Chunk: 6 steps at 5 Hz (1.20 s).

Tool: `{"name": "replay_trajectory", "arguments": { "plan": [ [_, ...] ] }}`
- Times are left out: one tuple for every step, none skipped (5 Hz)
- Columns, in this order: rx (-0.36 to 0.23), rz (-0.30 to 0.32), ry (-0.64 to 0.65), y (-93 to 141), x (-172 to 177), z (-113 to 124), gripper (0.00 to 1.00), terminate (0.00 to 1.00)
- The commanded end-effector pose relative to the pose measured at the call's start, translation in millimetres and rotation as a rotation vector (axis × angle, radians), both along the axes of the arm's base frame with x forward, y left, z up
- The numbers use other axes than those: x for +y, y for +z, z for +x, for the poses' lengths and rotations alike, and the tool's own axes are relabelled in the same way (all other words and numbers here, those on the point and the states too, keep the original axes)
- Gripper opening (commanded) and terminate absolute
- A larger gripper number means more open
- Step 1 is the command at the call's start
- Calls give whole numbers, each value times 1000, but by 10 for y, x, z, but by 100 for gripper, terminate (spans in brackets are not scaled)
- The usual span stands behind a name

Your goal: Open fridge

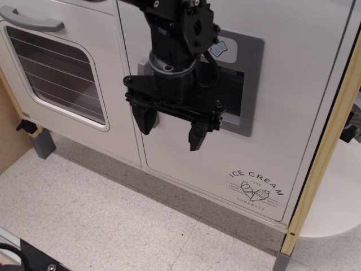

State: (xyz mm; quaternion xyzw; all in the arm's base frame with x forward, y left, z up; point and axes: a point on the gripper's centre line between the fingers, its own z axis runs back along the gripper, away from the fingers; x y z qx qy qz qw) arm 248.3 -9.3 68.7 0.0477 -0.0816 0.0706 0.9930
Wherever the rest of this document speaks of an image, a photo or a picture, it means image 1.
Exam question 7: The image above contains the grey oven door handle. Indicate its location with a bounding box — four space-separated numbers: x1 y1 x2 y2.
1 5 64 33

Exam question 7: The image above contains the light wooden side post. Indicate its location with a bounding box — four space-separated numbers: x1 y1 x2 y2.
280 35 360 257

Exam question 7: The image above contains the white fridge door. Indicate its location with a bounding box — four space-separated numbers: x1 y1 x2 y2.
127 1 360 229

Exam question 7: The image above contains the grey left foot cap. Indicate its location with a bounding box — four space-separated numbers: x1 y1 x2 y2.
29 129 56 159

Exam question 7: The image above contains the aluminium rail at bottom left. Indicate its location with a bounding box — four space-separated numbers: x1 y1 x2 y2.
0 227 21 265

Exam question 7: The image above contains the grey foot cap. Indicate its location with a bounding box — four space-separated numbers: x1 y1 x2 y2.
272 252 290 271
29 129 56 159

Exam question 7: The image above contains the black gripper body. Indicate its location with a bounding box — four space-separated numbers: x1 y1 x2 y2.
123 63 225 132

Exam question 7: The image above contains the grey right foot cap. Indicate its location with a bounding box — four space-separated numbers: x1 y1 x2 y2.
272 252 290 271

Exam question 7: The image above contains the grey fridge door handle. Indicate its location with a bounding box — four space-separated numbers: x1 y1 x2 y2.
138 57 160 129

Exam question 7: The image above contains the wooden panel at left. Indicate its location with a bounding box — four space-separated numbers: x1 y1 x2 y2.
1 71 32 174

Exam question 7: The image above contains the black clamp at right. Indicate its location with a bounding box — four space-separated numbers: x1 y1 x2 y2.
340 100 360 143

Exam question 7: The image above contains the white oven door with window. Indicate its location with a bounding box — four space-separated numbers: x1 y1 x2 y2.
1 1 140 166

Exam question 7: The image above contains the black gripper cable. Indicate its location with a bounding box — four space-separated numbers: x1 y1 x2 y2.
196 50 221 88

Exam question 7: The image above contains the grey ice dispenser panel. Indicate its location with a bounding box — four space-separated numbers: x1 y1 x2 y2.
209 30 265 137

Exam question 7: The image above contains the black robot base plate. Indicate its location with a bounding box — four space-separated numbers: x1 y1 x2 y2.
0 238 65 271

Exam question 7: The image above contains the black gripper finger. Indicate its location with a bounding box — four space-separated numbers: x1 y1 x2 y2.
188 120 208 151
130 97 157 135

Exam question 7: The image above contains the black clamp at left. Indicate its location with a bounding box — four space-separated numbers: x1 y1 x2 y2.
16 119 37 134

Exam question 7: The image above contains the black clamp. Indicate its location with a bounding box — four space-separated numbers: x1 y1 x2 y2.
16 119 37 134
340 100 360 143

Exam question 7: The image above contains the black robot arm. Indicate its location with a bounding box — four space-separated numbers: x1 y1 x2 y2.
124 1 225 151

